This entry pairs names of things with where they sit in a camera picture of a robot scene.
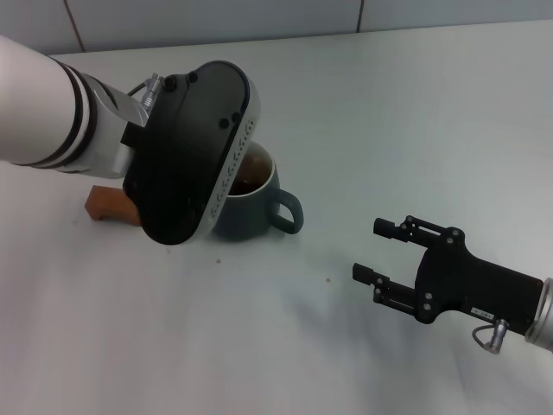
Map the brown notched wooden block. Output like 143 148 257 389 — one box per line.
84 184 143 227

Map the arm cable with connector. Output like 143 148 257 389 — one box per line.
128 73 168 107
472 318 510 354

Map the dark grey ceramic mug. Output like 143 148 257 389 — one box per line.
210 140 304 243

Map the left arm cable with connector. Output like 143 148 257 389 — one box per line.
128 73 168 107

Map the black oval left wrist camera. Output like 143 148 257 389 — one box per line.
122 60 263 246

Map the right arm cable with connector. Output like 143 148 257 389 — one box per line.
472 318 510 354

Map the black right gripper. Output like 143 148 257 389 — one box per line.
352 214 544 337

